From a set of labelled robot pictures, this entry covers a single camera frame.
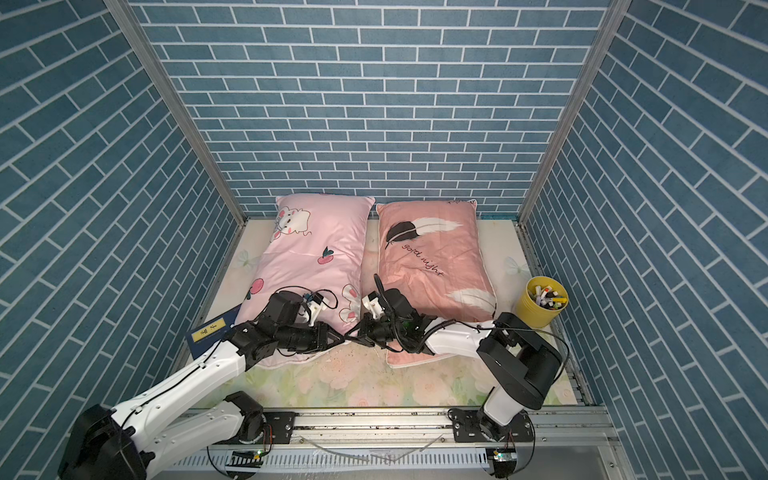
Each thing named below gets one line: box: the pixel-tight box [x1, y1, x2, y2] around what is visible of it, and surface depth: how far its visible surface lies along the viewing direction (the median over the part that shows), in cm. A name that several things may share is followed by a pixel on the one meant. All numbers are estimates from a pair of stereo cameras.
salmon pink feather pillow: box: [376, 199, 497, 368], surface depth 98 cm
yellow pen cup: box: [515, 276, 569, 328], surface depth 86 cm
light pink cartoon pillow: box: [235, 194, 374, 368], surface depth 100 cm
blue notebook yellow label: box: [186, 304, 242, 360], surface depth 91 cm
